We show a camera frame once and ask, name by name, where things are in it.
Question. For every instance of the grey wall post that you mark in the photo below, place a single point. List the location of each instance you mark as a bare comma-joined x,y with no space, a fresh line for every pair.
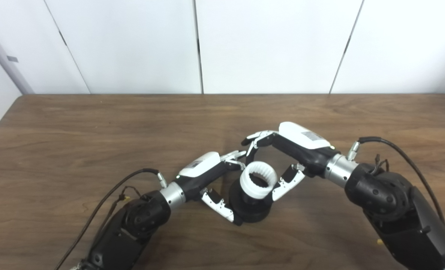
5,63

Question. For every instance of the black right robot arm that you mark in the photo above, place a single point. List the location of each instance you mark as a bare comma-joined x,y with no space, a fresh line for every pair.
398,210

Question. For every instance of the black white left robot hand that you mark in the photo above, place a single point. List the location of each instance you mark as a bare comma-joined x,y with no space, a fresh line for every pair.
201,172

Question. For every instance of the small grey post label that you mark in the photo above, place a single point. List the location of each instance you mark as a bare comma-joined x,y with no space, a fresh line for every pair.
12,59

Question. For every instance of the round black part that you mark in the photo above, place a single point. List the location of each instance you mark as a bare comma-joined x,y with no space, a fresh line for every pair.
250,212

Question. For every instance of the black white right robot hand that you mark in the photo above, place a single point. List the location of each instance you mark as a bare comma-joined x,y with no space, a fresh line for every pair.
304,150

